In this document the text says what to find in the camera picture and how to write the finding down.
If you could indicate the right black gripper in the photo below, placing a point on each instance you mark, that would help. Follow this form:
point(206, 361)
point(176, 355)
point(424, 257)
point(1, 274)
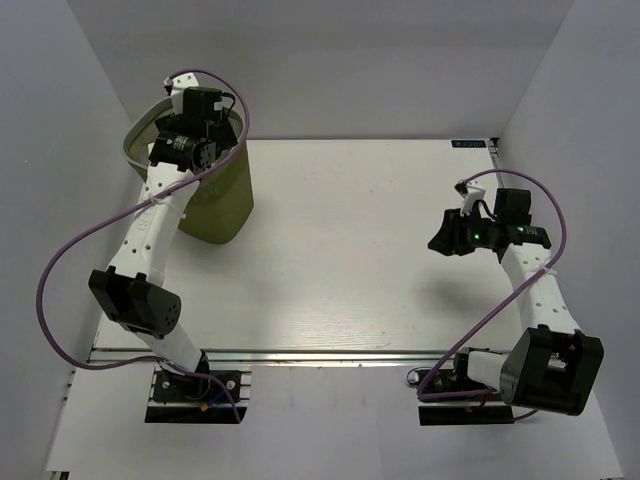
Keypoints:
point(449, 238)

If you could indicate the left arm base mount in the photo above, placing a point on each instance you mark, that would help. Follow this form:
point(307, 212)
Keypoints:
point(177, 399)

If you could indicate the blue corner label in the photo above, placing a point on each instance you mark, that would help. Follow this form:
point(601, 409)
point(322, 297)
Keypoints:
point(468, 144)

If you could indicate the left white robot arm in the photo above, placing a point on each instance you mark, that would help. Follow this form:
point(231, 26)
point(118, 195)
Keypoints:
point(192, 138)

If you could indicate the green mesh waste bin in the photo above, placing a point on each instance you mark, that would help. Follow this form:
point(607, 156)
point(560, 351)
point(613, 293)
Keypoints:
point(224, 199)

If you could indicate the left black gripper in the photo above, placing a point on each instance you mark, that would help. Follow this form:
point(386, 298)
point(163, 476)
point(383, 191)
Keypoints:
point(224, 133)

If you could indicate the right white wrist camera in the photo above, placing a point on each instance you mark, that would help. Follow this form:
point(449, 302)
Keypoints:
point(471, 193)

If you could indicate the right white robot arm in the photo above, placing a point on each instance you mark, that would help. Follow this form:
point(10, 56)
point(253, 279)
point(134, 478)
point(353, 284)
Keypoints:
point(553, 365)

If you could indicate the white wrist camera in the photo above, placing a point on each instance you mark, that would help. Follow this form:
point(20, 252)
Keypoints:
point(471, 193)
point(182, 82)

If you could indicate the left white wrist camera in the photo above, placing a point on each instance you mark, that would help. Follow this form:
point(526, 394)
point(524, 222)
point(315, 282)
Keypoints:
point(182, 82)

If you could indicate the aluminium table edge rail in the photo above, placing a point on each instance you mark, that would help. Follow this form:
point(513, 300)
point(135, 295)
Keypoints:
point(321, 356)

